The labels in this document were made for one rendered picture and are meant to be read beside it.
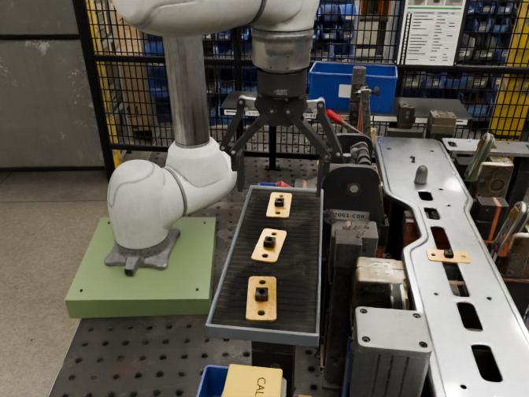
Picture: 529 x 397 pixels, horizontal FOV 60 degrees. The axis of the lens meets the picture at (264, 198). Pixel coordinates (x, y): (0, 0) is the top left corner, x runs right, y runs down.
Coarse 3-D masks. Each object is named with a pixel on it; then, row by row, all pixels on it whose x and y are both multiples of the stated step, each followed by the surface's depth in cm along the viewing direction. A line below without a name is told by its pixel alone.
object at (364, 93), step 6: (360, 90) 127; (366, 90) 125; (378, 90) 126; (360, 96) 128; (366, 96) 126; (378, 96) 127; (366, 102) 127; (366, 108) 128; (366, 114) 129; (366, 120) 129; (366, 126) 130; (366, 132) 131
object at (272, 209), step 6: (270, 198) 84; (276, 198) 82; (282, 198) 82; (288, 198) 84; (270, 204) 82; (276, 204) 81; (282, 204) 81; (288, 204) 82; (270, 210) 80; (276, 210) 80; (282, 210) 80; (288, 210) 80; (270, 216) 78; (276, 216) 78; (282, 216) 78; (288, 216) 79
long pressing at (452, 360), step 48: (384, 144) 147; (432, 144) 147; (432, 192) 119; (432, 240) 101; (480, 240) 101; (432, 288) 87; (480, 288) 87; (432, 336) 76; (480, 336) 76; (528, 336) 77; (432, 384) 68; (480, 384) 68; (528, 384) 68
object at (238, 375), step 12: (228, 372) 51; (240, 372) 51; (252, 372) 51; (264, 372) 51; (276, 372) 51; (228, 384) 49; (240, 384) 49; (252, 384) 49; (264, 384) 49; (276, 384) 49; (228, 396) 48; (240, 396) 48; (252, 396) 48; (264, 396) 48; (276, 396) 48
